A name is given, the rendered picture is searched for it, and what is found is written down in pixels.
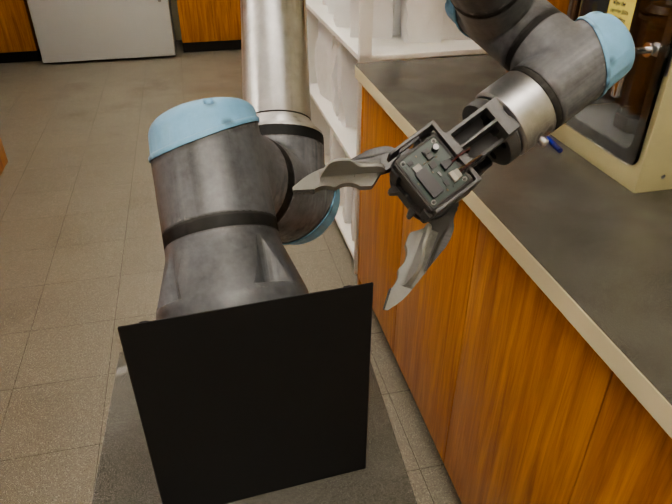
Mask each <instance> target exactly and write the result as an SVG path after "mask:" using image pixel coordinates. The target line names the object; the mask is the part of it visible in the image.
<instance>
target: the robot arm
mask: <svg viewBox="0 0 672 504"><path fill-rule="evenodd" d="M240 8H241V51H242V93H243V100H242V99H239V98H233V97H213V98H205V99H199V100H194V101H191V102H187V103H184V104H181V105H178V106H176V107H173V108H171V109H169V110H167V111H166V112H164V113H162V114H161V115H160V116H158V117H157V118H156V119H155V120H154V122H153V123H152V124H151V126H150V128H149V132H148V141H149V151H150V156H149V157H148V161H149V163H151V167H152V173H153V180H154V186H155V193H156V200H157V206H158V213H159V220H160V226H161V233H162V239H163V245H164V252H165V266H164V271H163V277H162V283H161V288H160V294H159V299H158V305H157V310H156V320H159V319H165V318H171V317H176V316H182V315H188V314H193V313H199V312H205V311H211V310H216V309H222V308H228V307H234V306H239V305H245V304H251V303H257V302H262V301H268V300H274V299H280V298H285V297H291V296H297V295H302V294H308V293H309V292H308V289H307V287H306V285H305V283H304V281H303V280H302V278H301V276H300V274H299V272H298V271H297V269H296V267H295V265H294V263H293V262H292V260H291V258H290V256H289V255H288V253H287V251H286V249H285V247H284V246H283V245H299V244H304V243H307V242H310V241H312V240H314V239H316V238H317V237H319V236H320V235H321V234H323V233H324V232H325V230H326V229H327V228H328V227H329V226H330V225H331V223H332V222H333V220H334V218H335V216H336V214H337V211H338V208H339V204H340V188H342V187H354V188H357V189H358V190H370V189H372V188H373V187H374V185H375V183H376V182H377V180H378V179H379V177H380V175H384V174H387V173H390V174H389V176H390V178H389V181H390V186H391V188H389V190H388V195H389V196H398V198H399V199H400V200H401V201H402V203H403V204H404V205H405V206H406V208H407V209H408V212H407V215H406V217H407V219H411V218H412V217H413V216H414V217H415V218H416V219H418V220H420V221H421V222H422V223H427V222H429V223H427V224H426V226H425V227H424V228H423V229H420V230H417V231H413V232H411V233H410V234H409V235H408V237H407V239H406V242H405V245H404V248H405V260H404V262H403V264H402V266H401V267H400V268H399V269H398V270H397V279H396V282H395V284H394V285H393V287H392V288H389V290H388V293H387V296H386V300H385V303H384V307H383V310H386V311H388V310H389V309H391V308H392V307H394V306H395V305H397V304H398V303H399V302H401V301H402V300H403V299H404V298H405V297H406V296H407V295H408V294H409V293H410V291H411V290H412V289H413V288H414V287H415V285H416V284H417V283H418V282H419V280H420V279H421V278H422V277H423V275H424V274H425V273H426V271H427V269H428V268H429V267H430V266H431V265H432V263H433V262H434V261H435V260H436V258H437V257H438V256H439V255H440V254H441V252H442V251H443V250H444V249H445V247H446V246H447V244H448V243H449V241H450V239H451V236H452V234H453V230H454V216H455V213H456V211H457V210H458V209H457V207H458V206H459V201H460V200H461V199H463V198H464V197H466V196H467V195H468V194H469V193H470V192H471V191H472V190H473V188H474V187H475V186H476V185H477V184H478V183H479V182H480V181H481V180H482V178H481V177H480V176H481V175H482V174H483V173H484V172H485V171H486V170H487V169H488V168H490V167H491V166H492V164H493V163H492V161H493V162H495V163H497V164H499V165H507V164H509V163H510V162H512V161H513V160H514V159H515V158H517V157H518V156H519V155H523V154H524V153H526V152H527V151H528V150H530V149H531V148H532V147H534V146H535V145H536V143H538V144H539V145H540V146H541V147H544V146H546V145H547V144H548V143H549V140H548V138H547V137H546V136H548V135H549V134H551V133H552V132H554V131H555V130H556V129H558V128H559V127H560V126H562V125H563V124H564V123H566V122H567V121H568V120H570V119H571V118H572V117H574V116H575V115H576V114H578V113H579V112H580V111H581V110H583V109H584V108H585V107H587V106H588V105H589V104H591V103H592V102H593V101H595V100H596V99H600V98H601V97H603V96H604V95H605V94H606V92H607V91H608V89H610V88H611V87H612V86H613V85H614V84H615V83H617V82H618V81H619V80H620V79H621V78H623V77H624V76H625V75H626V74H627V73H628V72H629V71H630V70H631V68H632V67H633V64H634V59H635V46H634V42H633V38H632V36H631V34H630V32H629V30H628V29H627V28H626V26H625V25H624V24H623V23H622V22H621V21H620V20H619V19H618V18H617V17H615V16H613V15H612V14H609V13H606V14H604V13H602V12H601V11H594V12H590V13H588V14H586V15H585V16H581V17H578V18H577V19H576V20H575V21H573V20H572V19H571V18H569V17H568V16H567V15H566V14H564V13H562V12H561V11H560V10H559V9H557V8H556V7H555V6H553V5H552V4H551V3H550V2H548V1H547V0H446V3H445V11H446V14H447V16H448V17H449V18H450V19H451V20H452V21H453V22H454V23H455V24H456V26H457V28H458V29H459V31H460V32H461V33H463V34H464V35H465V36H466V37H469V38H471V39H472V40H473V41H474V42H475V43H476V44H478V45H479V46H480V47H481V48H482V49H483V50H484V51H486V52H487V53H488V54H489V55H490V56H491V57H492V58H493V59H495V60H496V61H497V62H498V63H499V64H500V65H501V66H502V67H504V68H505V69H506V70H507V71H508V72H507V73H506V74H505V75H503V76H502V77H501V78H499V79H498V80H496V81H495V82H494V83H492V84H491V85H490V86H488V87H487V88H485V89H484V90H483V91H481V92H480V93H479V94H478V95H477V96H476V99H475V100H474V101H472V102H471V103H470V104H468V105H467V106H466V107H464V109H463V112H462V117H463V121H462V122H460V123H459V124H458V125H456V126H455V127H454V128H452V129H451V130H449V131H448V132H443V131H442V129H441V128H440V127H439V126H438V124H437V123H436V122H435V121H434V120H432V121H431V122H429V123H428V124H427V125H425V126H424V127H423V128H421V129H420V130H419V131H417V132H416V133H414V134H413V135H412V136H410V137H409V138H408V139H406V140H405V141H404V142H402V143H401V144H400V145H398V146H397V147H396V148H393V147H391V146H381V147H376V148H372V149H369V150H367V151H365V152H363V153H361V154H359V155H357V156H356V157H354V158H352V159H348V158H339V159H334V160H331V161H330V162H329V163H328V164H327V165H325V158H324V137H323V133H322V131H321V130H320V129H319V128H317V127H316V126H315V125H314V124H313V123H312V122H311V108H310V83H309V59H308V34H307V9H306V0H240ZM433 130H435V131H436V133H437V134H438V135H437V134H436V133H435V132H433ZM414 138H415V139H414ZM410 141H411V142H410ZM413 144H414V145H413ZM411 145H413V147H412V148H410V149H409V147H410V146H411ZM491 160H492V161H491Z"/></svg>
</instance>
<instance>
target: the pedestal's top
mask: <svg viewBox="0 0 672 504"><path fill-rule="evenodd" d="M92 504H162V501H161V497H160V494H159V490H158V486H157V482H156V478H155V474H154V470H153V466H152V462H151V458H150V454H149V450H148V446H147V443H146V439H145V435H144V431H143V427H142V423H141V419H140V415H139V411H138V407H137V403H136V399H135V396H134V392H133V388H132V384H131V380H130V376H129V372H128V368H127V364H126V360H125V356H124V352H120V353H119V358H118V363H117V368H116V374H115V379H114V385H113V390H112V396H111V401H110V407H109V412H108V417H107V423H106V428H105V434H104V439H103V445H102V450H101V456H100V461H99V466H98V472H97V477H96V483H95V488H94V494H93V499H92ZM225 504H417V501H416V498H415V495H414V492H413V489H412V486H411V483H410V480H409V477H408V474H407V471H406V467H405V464H404V461H403V458H402V455H401V452H400V449H399V446H398V443H397V440H396V437H395V434H394V431H393V428H392V425H391V422H390V419H389V416H388V413H387V409H386V406H385V403H384V400H383V397H382V394H381V391H380V388H379V385H378V382H377V379H376V376H375V373H374V370H373V367H372V364H371V361H370V377H369V402H368V426H367V450H366V468H364V469H361V470H357V471H353V472H349V473H345V474H341V475H337V476H333V477H329V478H325V479H321V480H317V481H313V482H309V483H305V484H301V485H297V486H293V487H289V488H285V489H281V490H277V491H273V492H269V493H265V494H261V495H257V496H253V497H249V498H245V499H241V500H237V501H233V502H229V503H225Z"/></svg>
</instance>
